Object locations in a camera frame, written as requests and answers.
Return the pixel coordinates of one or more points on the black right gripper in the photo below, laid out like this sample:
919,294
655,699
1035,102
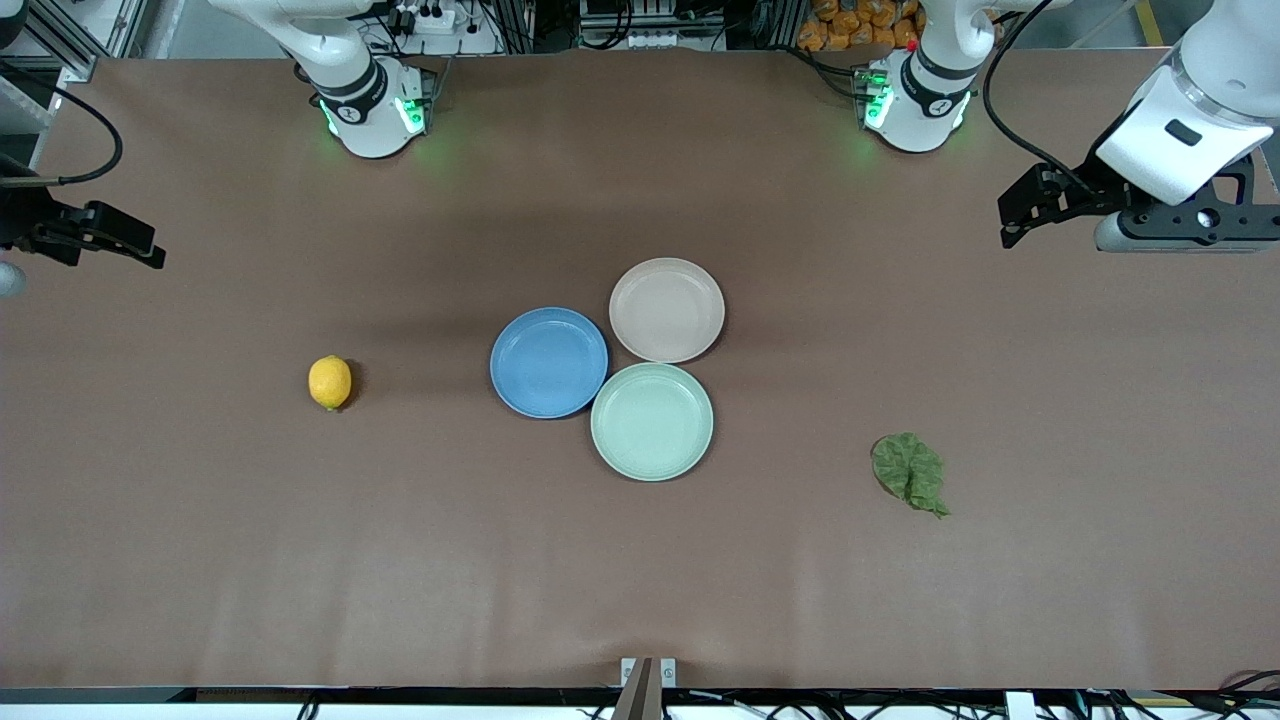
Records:
22,217

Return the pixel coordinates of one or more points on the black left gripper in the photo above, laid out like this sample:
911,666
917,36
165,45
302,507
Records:
1092,189

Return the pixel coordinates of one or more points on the yellow lemon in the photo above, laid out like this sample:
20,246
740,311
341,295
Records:
330,382

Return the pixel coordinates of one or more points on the green lettuce leaf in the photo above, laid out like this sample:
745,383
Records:
908,470

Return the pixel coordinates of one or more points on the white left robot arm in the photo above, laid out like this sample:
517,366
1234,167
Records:
925,115

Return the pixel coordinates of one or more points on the pile of orange packets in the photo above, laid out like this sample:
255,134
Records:
850,25

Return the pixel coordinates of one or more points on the beige pink round plate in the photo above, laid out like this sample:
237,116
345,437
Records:
667,310

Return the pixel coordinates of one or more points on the white power strip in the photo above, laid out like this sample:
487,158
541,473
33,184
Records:
435,15

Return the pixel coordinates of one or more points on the pale green round plate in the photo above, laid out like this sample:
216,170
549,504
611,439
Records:
652,422

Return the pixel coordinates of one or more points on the blue round plate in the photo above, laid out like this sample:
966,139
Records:
548,362

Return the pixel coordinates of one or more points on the brown table cover sheet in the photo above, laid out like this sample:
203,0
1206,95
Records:
640,580

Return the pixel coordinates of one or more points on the aluminium frame extrusion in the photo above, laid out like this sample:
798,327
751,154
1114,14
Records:
70,45

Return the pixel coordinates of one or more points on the small metal bracket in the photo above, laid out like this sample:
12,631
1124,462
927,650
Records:
668,672

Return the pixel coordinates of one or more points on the grey brown post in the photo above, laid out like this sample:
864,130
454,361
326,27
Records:
637,700

